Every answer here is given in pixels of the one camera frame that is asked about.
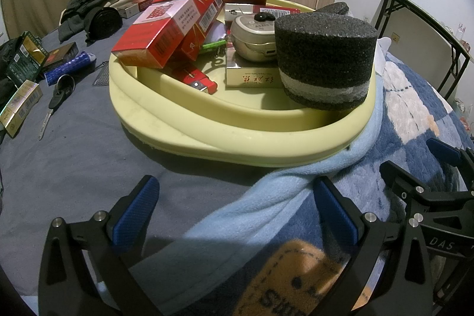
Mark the red white lantern print box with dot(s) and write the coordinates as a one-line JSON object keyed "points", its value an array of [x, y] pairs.
{"points": [[155, 34]]}

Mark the yellow gold cigarette carton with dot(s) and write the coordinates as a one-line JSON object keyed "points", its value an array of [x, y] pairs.
{"points": [[20, 108]]}

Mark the grey bed sheet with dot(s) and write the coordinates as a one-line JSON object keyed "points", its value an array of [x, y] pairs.
{"points": [[74, 160]]}

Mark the white cigarette pack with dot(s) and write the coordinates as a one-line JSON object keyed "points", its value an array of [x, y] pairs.
{"points": [[129, 10]]}

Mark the red gold box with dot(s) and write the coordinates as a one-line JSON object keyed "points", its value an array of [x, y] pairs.
{"points": [[192, 77]]}

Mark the yellow plastic basin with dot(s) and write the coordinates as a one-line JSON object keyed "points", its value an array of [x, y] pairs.
{"points": [[222, 131]]}

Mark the black folding table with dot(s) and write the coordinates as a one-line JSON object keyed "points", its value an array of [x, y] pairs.
{"points": [[426, 20]]}

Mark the round metal tin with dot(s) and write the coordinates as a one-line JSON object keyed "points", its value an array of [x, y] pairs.
{"points": [[253, 38]]}

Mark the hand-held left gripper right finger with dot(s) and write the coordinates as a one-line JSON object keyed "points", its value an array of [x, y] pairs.
{"points": [[339, 214]]}

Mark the red silver cigarette carton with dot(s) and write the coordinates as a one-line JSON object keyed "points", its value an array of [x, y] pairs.
{"points": [[237, 12]]}

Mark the black foam disc grey band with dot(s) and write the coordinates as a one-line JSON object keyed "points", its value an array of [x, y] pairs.
{"points": [[326, 57]]}

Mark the white paper sheet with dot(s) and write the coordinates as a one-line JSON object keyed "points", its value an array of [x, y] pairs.
{"points": [[383, 45]]}

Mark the blue white checkered blanket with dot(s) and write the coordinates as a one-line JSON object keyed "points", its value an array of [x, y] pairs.
{"points": [[414, 116]]}

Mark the small white bottle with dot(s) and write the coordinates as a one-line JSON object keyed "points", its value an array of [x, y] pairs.
{"points": [[464, 36]]}

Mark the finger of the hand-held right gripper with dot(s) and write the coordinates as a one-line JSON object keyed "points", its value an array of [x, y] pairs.
{"points": [[444, 151], [400, 179]]}

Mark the black mesh piece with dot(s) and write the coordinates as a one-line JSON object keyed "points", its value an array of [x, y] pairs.
{"points": [[102, 75]]}

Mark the black round pouch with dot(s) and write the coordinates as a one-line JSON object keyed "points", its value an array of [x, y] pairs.
{"points": [[105, 21]]}

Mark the dark green gold box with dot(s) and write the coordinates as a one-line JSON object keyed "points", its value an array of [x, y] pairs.
{"points": [[27, 57]]}

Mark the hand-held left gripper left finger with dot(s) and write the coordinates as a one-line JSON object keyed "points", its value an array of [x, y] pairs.
{"points": [[135, 212]]}

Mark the white gold box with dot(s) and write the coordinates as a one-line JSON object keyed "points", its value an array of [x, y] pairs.
{"points": [[251, 77]]}

